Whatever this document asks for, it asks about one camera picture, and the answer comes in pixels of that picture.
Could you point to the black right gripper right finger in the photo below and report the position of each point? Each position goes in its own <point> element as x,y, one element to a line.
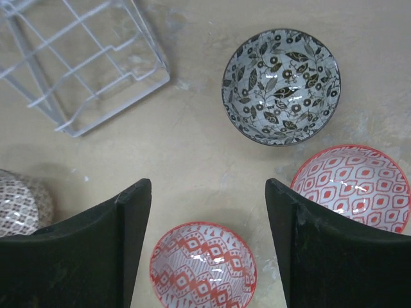
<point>328,260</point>

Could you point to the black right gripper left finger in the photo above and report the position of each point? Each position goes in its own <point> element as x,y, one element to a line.
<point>88,260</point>

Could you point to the brown lattice pattern bowl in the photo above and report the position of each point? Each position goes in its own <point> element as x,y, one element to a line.
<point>26,204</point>

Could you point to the red diamond dot bowl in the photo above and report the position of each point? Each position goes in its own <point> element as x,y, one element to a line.
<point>358,182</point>

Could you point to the black floral pattern bowl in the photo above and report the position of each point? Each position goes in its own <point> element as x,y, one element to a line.
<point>281,87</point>

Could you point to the white wire dish rack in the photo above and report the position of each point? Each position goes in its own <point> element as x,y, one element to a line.
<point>78,62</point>

